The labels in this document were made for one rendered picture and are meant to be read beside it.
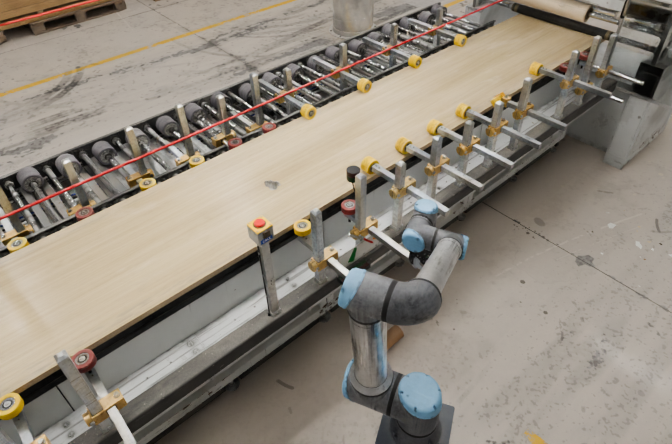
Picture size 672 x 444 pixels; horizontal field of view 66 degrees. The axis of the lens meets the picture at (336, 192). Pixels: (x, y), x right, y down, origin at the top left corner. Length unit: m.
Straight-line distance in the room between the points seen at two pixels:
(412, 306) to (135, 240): 1.44
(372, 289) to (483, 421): 1.60
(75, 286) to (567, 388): 2.40
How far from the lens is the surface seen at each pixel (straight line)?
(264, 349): 2.83
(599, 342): 3.31
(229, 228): 2.38
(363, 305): 1.40
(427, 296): 1.41
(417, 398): 1.88
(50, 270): 2.49
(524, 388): 3.01
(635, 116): 4.36
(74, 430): 2.33
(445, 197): 2.82
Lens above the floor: 2.52
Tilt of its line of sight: 40 degrees down
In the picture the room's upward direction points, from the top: 2 degrees counter-clockwise
